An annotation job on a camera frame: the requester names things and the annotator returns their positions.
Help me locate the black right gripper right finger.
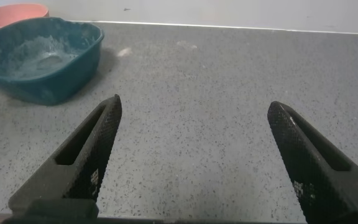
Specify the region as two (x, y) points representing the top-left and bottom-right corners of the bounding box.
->
(267, 100), (358, 224)

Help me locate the blue transparent mixing bowl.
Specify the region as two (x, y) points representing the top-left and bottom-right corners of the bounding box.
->
(0, 17), (105, 106)

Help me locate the pink bowl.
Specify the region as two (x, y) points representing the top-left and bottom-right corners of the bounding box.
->
(0, 3), (50, 32)

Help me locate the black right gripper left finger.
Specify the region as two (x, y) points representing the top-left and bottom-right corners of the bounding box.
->
(7, 94), (123, 219)

